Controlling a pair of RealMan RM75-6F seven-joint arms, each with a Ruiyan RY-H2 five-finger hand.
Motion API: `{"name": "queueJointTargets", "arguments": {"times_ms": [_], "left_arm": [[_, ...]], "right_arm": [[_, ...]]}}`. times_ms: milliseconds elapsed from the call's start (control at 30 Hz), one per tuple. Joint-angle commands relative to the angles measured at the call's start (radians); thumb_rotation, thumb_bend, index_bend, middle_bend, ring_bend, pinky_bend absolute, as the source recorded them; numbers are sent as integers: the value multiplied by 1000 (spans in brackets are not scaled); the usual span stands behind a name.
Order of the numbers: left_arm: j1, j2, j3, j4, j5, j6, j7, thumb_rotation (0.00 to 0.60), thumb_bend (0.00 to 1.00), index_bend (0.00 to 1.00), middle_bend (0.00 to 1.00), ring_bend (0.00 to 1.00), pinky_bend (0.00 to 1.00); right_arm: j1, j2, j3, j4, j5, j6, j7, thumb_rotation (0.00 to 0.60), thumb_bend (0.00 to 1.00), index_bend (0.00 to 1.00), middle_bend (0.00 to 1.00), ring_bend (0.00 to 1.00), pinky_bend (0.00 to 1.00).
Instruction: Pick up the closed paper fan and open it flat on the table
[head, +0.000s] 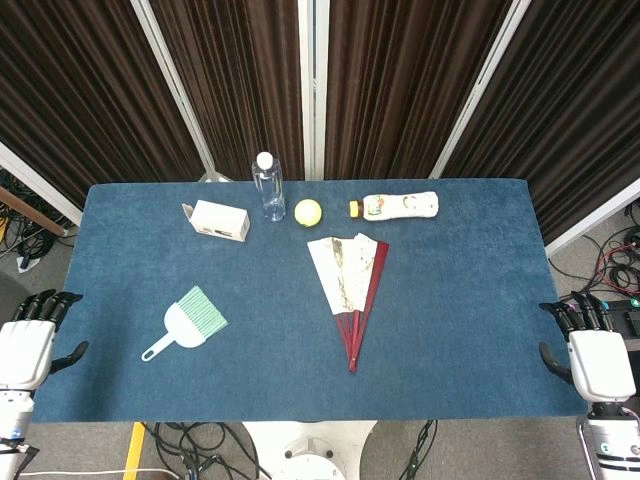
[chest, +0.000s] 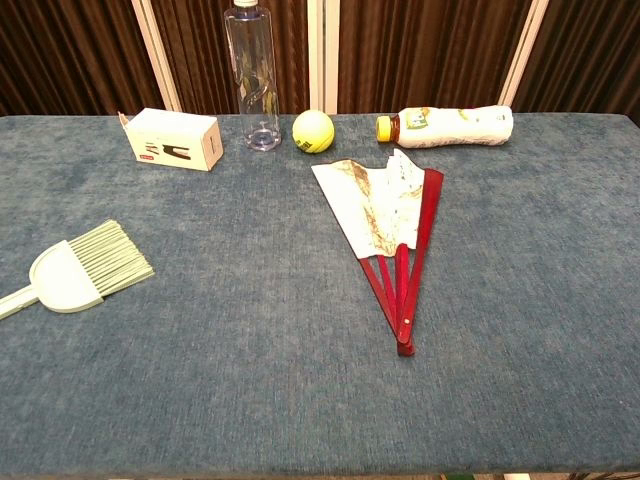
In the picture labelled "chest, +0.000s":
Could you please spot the white cardboard box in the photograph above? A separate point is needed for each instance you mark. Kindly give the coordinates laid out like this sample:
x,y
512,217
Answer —
x,y
170,137

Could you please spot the yellow tennis ball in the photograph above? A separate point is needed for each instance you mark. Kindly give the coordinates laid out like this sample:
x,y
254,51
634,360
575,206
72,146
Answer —
x,y
313,131

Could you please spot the blue fabric table cover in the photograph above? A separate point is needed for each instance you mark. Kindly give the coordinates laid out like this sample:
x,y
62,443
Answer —
x,y
250,375

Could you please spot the red ribbed paper folding fan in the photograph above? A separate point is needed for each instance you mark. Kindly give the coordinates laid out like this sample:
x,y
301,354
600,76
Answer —
x,y
380,210

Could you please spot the white drink bottle yellow cap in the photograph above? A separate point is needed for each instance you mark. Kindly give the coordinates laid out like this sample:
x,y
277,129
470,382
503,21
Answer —
x,y
450,127

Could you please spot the brown curtain screen panel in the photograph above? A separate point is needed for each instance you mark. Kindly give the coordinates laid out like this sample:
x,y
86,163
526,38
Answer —
x,y
590,50
200,50
425,50
65,50

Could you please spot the clear plastic water bottle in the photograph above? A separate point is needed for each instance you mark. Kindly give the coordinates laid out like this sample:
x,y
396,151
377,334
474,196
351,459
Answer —
x,y
252,75

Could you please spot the light green hand brush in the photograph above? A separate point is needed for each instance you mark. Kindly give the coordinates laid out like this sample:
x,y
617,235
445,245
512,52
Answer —
x,y
65,280

